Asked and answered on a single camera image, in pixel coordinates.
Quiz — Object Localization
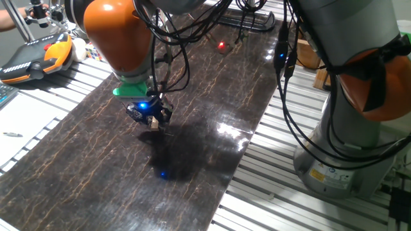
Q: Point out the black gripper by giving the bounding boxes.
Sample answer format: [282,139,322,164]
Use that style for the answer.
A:
[126,97,175,127]

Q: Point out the black controller handle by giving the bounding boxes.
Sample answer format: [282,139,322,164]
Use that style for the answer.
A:
[24,0,49,29]

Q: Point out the person's bare forearm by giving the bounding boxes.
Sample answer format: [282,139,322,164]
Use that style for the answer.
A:
[0,8,28,33]

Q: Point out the person's hand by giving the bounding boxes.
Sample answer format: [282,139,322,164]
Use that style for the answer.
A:
[18,5,37,21]

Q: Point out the colourful Rubik's cube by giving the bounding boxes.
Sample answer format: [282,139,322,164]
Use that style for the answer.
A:
[84,41,104,62]

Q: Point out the dark marble-pattern mat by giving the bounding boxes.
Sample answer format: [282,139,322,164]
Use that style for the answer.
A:
[0,0,280,231]

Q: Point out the white rounded object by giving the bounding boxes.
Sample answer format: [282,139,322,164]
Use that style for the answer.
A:
[71,37,88,63]

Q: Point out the orange and black teach pendant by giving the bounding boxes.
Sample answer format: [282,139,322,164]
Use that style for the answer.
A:
[0,31,74,85]

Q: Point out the black C-clamp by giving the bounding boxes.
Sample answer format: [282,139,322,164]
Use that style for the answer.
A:
[218,9,277,32]

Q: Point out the black computer keyboard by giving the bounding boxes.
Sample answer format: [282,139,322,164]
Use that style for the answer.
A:
[0,83,20,110]

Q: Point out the open brown cardboard box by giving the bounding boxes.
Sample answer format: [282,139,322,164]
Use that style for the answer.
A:
[295,38,322,69]

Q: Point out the small brown cardboard box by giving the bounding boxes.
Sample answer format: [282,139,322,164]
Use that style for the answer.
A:
[313,65,331,91]

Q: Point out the slanted aluminium bar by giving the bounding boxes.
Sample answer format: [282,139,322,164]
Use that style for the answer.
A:
[2,0,35,42]

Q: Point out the black box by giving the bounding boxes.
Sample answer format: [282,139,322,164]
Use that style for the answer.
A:
[388,187,411,225]

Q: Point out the green printed gripper mount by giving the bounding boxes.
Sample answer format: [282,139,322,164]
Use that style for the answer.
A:
[112,81,153,101]

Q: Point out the black cable with blue light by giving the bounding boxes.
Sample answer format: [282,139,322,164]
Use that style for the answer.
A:
[272,0,411,169]

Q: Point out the metal haptic device frame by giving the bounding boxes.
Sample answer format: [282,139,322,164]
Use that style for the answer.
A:
[48,1,71,31]

